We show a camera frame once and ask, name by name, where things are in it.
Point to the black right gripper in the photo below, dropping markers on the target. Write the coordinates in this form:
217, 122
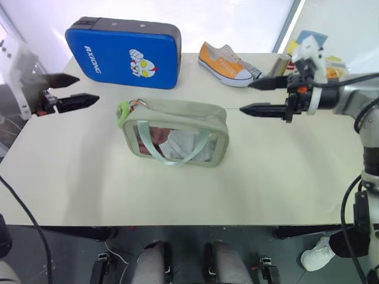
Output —
299, 97

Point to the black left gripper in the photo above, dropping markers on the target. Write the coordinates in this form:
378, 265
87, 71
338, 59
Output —
47, 103

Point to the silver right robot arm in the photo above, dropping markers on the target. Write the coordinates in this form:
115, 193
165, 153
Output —
346, 95

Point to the beige transparent pouch bag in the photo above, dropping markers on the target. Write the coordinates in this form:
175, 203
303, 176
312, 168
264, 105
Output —
183, 114

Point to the beige striped box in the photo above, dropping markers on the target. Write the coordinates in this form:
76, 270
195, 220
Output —
279, 65

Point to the orange canvas sneaker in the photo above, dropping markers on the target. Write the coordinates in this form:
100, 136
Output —
225, 65

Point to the yellow sponge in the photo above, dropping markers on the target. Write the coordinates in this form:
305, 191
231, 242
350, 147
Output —
292, 47

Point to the blue cartoon print case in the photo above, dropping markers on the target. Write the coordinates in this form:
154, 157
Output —
118, 50

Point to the white background equipment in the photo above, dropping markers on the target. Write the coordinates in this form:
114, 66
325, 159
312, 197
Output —
7, 50

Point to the yellow snack bag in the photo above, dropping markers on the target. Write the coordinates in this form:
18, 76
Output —
336, 69

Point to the blue sponge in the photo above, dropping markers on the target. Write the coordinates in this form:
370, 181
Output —
321, 37

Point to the grey folded cloth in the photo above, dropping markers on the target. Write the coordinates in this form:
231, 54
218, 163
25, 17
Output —
183, 145

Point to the pink cloth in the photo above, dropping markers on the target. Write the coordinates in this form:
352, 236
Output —
158, 136

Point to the white person's shoe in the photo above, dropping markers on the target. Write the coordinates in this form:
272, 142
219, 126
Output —
316, 256

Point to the black trouser leg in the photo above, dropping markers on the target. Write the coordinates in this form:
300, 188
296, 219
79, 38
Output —
349, 244

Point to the grey rounded robot leg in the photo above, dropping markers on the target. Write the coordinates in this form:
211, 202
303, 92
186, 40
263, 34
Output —
149, 263
226, 263

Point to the black table frame bar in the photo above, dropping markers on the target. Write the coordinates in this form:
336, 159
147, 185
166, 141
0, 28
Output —
311, 231
80, 232

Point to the black floor bracket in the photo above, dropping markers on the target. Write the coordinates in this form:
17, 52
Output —
99, 269
269, 270

